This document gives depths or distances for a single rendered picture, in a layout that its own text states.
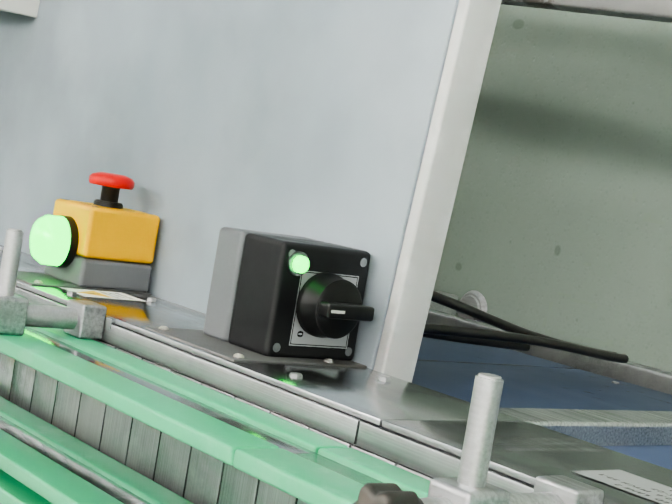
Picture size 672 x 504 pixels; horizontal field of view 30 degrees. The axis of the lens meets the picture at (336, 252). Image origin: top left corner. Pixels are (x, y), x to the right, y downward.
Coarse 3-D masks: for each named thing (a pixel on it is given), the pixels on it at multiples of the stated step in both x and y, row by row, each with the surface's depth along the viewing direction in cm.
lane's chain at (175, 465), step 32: (0, 352) 104; (128, 352) 89; (0, 384) 104; (32, 384) 99; (64, 384) 96; (64, 416) 95; (96, 416) 91; (128, 416) 88; (96, 448) 91; (128, 448) 88; (160, 448) 85; (192, 448) 82; (160, 480) 84; (192, 480) 81; (224, 480) 79; (256, 480) 76
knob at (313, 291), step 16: (304, 288) 85; (320, 288) 84; (336, 288) 84; (352, 288) 85; (304, 304) 84; (320, 304) 83; (336, 304) 83; (352, 304) 85; (304, 320) 85; (320, 320) 84; (336, 320) 85; (352, 320) 86; (368, 320) 85; (320, 336) 86; (336, 336) 85
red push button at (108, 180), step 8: (96, 176) 109; (104, 176) 109; (112, 176) 109; (120, 176) 110; (104, 184) 109; (112, 184) 109; (120, 184) 109; (128, 184) 110; (104, 192) 110; (112, 192) 110; (104, 200) 110; (112, 200) 110
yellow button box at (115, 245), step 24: (72, 216) 109; (96, 216) 107; (120, 216) 108; (144, 216) 110; (96, 240) 107; (120, 240) 108; (144, 240) 110; (72, 264) 108; (96, 264) 107; (120, 264) 109; (144, 264) 111; (120, 288) 109; (144, 288) 111
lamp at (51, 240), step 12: (48, 216) 107; (60, 216) 108; (36, 228) 107; (48, 228) 106; (60, 228) 107; (72, 228) 107; (36, 240) 107; (48, 240) 106; (60, 240) 106; (72, 240) 107; (36, 252) 107; (48, 252) 106; (60, 252) 107; (72, 252) 107; (48, 264) 107; (60, 264) 108
